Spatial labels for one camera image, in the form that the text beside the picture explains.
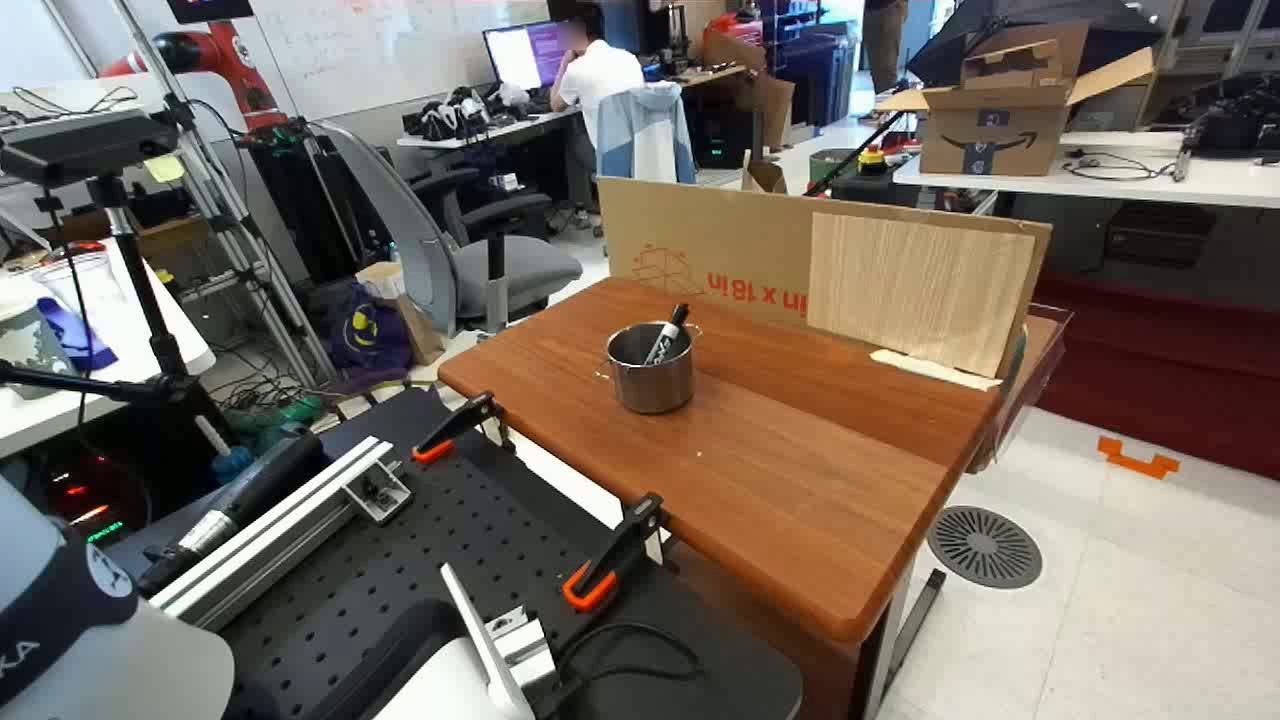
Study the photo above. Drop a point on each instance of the black and white marker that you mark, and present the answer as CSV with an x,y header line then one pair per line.
x,y
670,329

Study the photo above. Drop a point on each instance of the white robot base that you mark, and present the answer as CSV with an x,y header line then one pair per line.
x,y
442,685

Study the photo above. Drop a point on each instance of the red robot arm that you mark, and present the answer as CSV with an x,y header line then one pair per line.
x,y
226,67

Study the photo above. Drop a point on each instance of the small grey metal pot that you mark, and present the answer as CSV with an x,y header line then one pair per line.
x,y
650,385

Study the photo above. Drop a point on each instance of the brown cardboard panel red print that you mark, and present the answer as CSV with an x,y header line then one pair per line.
x,y
722,252

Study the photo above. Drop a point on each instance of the grey office chair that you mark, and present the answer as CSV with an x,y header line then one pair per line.
x,y
515,267

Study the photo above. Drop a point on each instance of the brown wooden table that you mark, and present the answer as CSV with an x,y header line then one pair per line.
x,y
786,452

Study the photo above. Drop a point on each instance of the black orange bar clamp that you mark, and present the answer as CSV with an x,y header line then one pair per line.
x,y
610,560
454,431

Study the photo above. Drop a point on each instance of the light blue jacket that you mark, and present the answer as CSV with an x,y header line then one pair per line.
x,y
646,134

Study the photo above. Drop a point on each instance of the black perforated breadboard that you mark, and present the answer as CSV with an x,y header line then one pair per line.
x,y
442,546

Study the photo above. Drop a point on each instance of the purple backpack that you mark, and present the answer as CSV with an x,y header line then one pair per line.
x,y
360,333

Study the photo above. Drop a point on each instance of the light wooden board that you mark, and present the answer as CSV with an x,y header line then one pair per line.
x,y
921,286

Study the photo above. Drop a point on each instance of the seated person in white shirt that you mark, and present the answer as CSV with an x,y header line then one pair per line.
x,y
603,67

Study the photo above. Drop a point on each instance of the computer monitor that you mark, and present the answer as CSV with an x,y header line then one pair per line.
x,y
527,58

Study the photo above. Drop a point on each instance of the dark blue suitcase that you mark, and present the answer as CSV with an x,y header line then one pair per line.
x,y
815,72

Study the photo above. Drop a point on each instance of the grey metal table leg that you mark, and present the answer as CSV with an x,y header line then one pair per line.
x,y
913,625

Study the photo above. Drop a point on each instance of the round metal floor drain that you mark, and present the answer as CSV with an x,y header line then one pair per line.
x,y
984,546

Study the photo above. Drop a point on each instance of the whiteboard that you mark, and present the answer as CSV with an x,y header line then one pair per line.
x,y
373,44

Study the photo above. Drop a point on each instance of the black cylinder with white tip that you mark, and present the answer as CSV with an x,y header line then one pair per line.
x,y
247,496

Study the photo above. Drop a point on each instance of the open Amazon cardboard box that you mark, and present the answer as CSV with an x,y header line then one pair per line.
x,y
992,126

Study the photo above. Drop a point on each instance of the white side table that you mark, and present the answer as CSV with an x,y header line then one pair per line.
x,y
94,385

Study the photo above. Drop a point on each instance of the blue cloth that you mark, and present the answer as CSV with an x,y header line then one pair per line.
x,y
72,339

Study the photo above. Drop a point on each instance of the white desk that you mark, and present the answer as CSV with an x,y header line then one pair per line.
x,y
1203,181

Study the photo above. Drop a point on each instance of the white and navy cap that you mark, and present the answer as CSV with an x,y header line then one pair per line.
x,y
94,654

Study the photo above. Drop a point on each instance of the black bag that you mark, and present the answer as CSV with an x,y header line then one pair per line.
x,y
1235,123

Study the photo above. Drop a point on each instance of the silver metal bracket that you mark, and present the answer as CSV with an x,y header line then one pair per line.
x,y
500,640

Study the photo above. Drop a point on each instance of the silver aluminium extrusion rail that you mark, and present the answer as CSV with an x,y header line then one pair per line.
x,y
273,535

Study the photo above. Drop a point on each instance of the black camera tripod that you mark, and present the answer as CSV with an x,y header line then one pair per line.
x,y
157,333

